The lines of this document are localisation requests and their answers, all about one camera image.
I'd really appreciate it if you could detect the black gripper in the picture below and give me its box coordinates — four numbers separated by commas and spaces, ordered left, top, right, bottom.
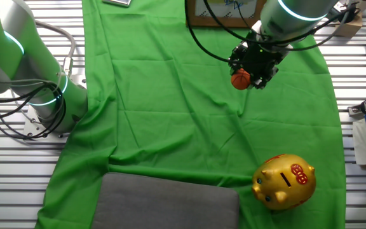
228, 39, 290, 90

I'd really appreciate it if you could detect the small orange basketball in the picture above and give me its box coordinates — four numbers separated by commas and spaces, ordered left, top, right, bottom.
230, 68, 252, 91

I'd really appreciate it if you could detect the green cloth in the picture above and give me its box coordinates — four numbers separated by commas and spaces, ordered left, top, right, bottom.
35, 0, 348, 229

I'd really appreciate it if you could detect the light wooden block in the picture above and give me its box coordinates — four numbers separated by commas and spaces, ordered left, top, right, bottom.
334, 12, 364, 38

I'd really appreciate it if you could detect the golden piggy bank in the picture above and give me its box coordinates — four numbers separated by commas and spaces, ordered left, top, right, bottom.
251, 153, 317, 211

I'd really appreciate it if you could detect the gray cushion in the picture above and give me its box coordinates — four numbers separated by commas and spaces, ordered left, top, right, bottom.
90, 172, 241, 229

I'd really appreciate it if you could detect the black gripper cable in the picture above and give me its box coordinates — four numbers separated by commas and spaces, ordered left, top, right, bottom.
184, 0, 233, 64

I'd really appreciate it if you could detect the wooden picture frame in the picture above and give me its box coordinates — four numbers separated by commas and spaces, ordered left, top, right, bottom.
185, 0, 268, 29

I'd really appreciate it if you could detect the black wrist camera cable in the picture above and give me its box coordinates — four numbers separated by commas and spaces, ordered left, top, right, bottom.
201, 0, 358, 45

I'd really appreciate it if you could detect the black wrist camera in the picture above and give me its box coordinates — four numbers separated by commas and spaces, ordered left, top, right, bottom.
327, 2, 360, 24

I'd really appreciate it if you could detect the thick gray base cable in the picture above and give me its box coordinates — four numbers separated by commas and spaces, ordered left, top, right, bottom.
32, 19, 78, 79

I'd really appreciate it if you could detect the black base cable bundle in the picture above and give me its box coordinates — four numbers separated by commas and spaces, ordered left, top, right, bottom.
0, 79, 68, 141

